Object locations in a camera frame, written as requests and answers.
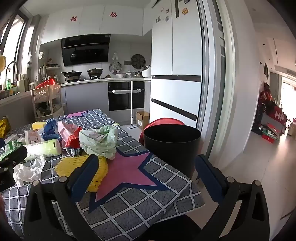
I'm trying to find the blue plastic bag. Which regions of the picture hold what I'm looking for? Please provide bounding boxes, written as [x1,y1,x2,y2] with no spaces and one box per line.
[43,118,62,141]

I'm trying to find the metal kitchen faucet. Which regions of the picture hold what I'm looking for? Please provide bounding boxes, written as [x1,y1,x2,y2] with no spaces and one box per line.
[6,61,20,87]

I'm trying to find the black trash bin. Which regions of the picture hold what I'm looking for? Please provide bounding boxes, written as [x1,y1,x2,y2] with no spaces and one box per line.
[143,124,201,179]

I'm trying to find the grey checkered tablecloth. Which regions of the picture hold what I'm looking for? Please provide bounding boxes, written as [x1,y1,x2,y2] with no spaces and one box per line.
[0,109,205,241]

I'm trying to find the black built-in oven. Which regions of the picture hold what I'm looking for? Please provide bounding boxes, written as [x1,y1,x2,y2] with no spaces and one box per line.
[107,81,145,112]

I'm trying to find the dark cooking pot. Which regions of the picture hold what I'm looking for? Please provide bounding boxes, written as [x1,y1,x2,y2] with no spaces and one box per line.
[87,68,104,78]

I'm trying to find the black wok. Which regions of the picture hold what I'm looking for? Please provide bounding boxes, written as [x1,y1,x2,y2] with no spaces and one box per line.
[61,71,82,82]

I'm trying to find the round hanging strainer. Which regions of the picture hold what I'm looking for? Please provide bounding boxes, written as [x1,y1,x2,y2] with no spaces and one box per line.
[109,61,122,74]

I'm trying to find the black printed snack wrapper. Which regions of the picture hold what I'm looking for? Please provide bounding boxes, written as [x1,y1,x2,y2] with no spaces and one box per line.
[66,147,84,158]

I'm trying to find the red plastic stool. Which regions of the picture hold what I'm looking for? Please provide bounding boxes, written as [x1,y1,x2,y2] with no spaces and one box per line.
[139,118,186,145]

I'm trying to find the red plastic basket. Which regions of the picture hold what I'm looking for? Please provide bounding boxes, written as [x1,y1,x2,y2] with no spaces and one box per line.
[36,79,56,90]

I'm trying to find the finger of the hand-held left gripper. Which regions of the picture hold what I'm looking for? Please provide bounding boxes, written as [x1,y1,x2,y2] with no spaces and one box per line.
[0,146,28,168]

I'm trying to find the grey kitchen counter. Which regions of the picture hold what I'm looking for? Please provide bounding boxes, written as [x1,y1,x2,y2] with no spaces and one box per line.
[60,77,151,112]

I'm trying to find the gold foil bag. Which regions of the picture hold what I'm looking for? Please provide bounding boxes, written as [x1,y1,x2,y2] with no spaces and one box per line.
[0,116,11,138]

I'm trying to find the pale green plastic bag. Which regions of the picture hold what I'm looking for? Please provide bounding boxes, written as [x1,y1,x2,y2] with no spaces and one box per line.
[79,125,118,160]

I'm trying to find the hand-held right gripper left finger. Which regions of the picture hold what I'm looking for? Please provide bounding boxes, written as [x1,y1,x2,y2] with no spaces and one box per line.
[23,153,109,241]

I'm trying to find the red snack bag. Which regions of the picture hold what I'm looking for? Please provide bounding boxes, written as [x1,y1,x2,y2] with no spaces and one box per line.
[61,126,82,149]

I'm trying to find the yellow foam fruit net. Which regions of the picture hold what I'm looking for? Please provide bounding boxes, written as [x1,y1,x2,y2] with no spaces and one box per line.
[54,155,109,193]

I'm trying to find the white wall cabinets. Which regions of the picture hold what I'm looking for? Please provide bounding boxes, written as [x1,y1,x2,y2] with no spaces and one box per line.
[40,5,153,45]

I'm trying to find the white refrigerator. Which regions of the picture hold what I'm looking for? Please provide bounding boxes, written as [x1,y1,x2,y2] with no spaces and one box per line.
[149,0,204,127]

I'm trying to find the light green bottle white cap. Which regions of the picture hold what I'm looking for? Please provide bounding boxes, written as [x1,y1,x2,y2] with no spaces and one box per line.
[23,138,62,161]

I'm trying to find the pink plastic bag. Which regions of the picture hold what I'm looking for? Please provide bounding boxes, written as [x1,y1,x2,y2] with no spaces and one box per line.
[57,120,77,141]

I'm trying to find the black range hood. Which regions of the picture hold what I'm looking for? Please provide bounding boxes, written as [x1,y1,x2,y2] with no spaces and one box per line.
[60,34,111,67]

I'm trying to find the wooden rack with red basket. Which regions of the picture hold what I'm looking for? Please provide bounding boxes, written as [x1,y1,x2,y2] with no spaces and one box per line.
[31,84,65,121]

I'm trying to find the pile of red boxes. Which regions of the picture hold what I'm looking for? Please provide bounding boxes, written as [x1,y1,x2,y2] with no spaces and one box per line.
[252,82,287,144]

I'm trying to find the white paper tissue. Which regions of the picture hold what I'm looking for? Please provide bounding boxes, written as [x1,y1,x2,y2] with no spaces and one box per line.
[13,155,47,186]

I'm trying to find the white sliding door frame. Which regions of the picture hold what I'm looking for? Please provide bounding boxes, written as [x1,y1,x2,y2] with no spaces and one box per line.
[198,0,237,159]

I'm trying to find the brown cardboard box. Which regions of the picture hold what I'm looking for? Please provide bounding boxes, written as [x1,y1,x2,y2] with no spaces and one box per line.
[136,111,150,131]

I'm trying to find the white cardboard carton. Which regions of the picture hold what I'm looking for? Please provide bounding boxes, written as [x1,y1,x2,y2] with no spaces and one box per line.
[24,130,45,144]

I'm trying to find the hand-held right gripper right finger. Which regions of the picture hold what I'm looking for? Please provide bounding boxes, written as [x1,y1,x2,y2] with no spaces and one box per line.
[195,154,270,241]

